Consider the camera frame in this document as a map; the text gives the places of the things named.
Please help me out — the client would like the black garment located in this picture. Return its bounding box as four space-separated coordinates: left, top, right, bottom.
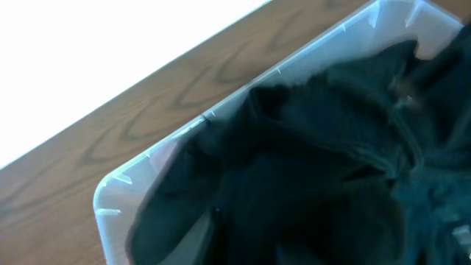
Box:
127 26 470 264

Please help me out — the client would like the clear plastic storage bin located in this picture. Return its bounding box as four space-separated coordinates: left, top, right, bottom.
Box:
93 0 463 265

